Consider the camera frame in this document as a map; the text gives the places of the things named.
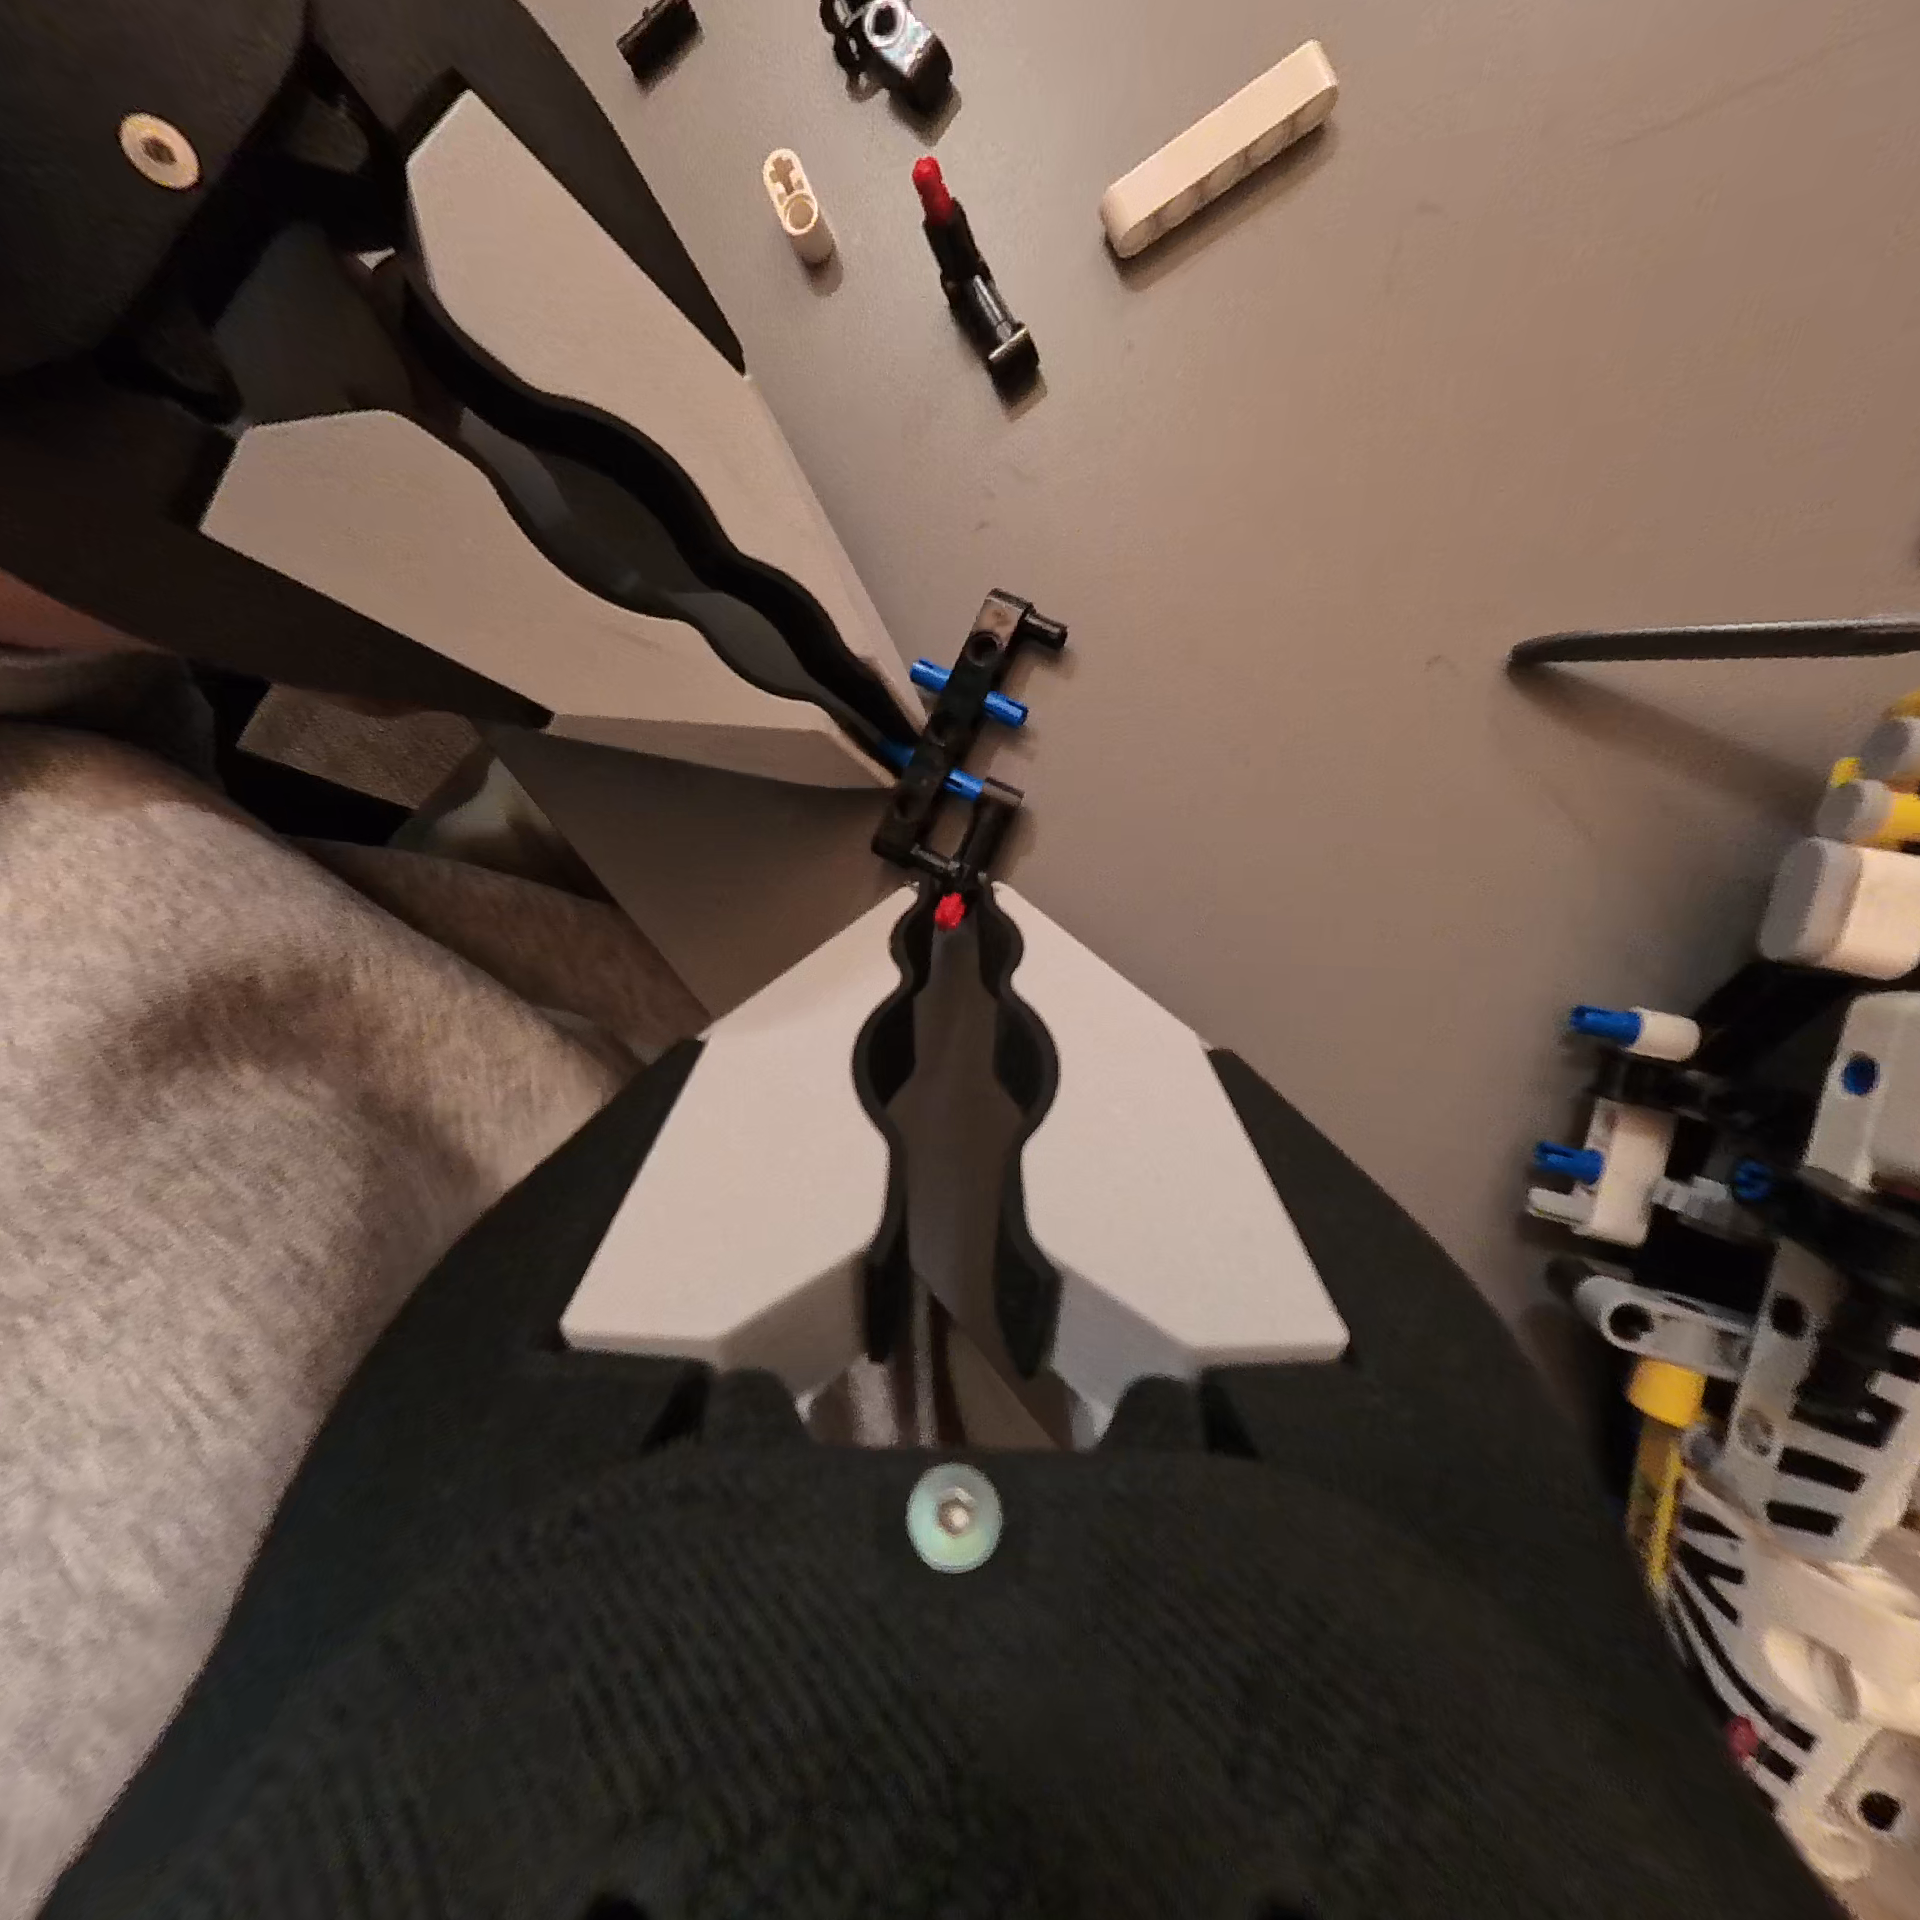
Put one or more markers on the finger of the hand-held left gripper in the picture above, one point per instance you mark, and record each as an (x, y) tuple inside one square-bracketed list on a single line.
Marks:
[(599, 299), (450, 600)]

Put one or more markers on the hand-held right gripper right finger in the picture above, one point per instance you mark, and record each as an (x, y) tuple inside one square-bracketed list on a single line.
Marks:
[(1184, 1200)]

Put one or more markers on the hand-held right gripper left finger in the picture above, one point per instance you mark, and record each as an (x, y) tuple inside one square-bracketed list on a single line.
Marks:
[(720, 1200)]

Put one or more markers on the black lego beam blue pins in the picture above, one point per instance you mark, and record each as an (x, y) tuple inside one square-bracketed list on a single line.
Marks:
[(983, 660)]

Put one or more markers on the cream lego connector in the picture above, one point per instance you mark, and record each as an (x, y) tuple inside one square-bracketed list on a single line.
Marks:
[(799, 202)]

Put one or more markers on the small black lego piece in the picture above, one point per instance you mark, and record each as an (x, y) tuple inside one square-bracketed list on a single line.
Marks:
[(656, 33)]

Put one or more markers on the black lego connector red axle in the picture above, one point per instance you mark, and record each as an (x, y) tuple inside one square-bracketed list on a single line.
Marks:
[(973, 276)]

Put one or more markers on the black lego connector with holes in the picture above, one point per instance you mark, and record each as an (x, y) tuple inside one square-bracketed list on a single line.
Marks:
[(888, 52)]

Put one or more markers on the partly built lego helicopter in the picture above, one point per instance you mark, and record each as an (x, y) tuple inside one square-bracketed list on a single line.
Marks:
[(1799, 1200)]

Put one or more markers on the white lego beam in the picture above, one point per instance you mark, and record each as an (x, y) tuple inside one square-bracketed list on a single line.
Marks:
[(1219, 148)]

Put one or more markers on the person's grey hoodie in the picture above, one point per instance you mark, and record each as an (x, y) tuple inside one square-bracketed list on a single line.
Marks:
[(224, 1200)]

